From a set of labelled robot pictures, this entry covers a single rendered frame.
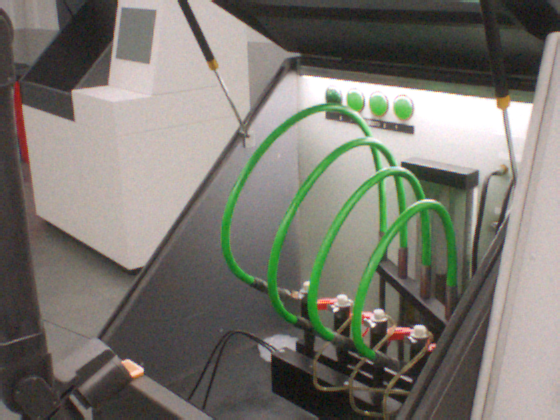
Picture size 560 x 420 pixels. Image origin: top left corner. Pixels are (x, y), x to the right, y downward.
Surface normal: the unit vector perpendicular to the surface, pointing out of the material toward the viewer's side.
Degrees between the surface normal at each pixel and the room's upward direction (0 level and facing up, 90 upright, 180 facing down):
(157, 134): 90
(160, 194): 90
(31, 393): 90
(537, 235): 76
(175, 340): 90
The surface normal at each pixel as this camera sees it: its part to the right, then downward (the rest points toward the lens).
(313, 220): -0.73, 0.24
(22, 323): 0.64, 0.05
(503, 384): -0.72, 0.00
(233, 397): -0.03, -0.95
